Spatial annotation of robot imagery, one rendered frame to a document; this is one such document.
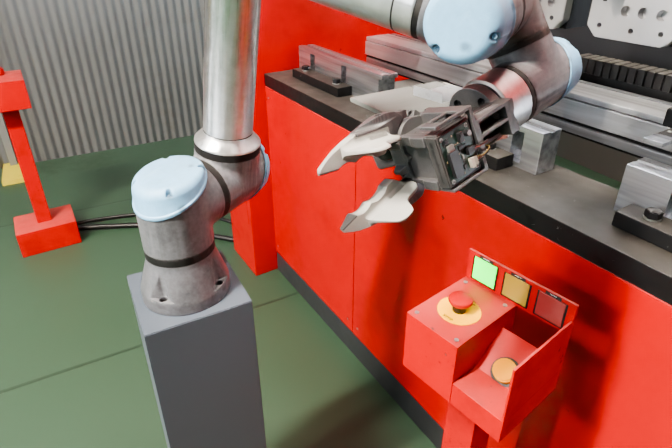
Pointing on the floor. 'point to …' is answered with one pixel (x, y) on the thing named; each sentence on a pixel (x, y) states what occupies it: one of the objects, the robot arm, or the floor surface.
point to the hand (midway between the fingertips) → (335, 196)
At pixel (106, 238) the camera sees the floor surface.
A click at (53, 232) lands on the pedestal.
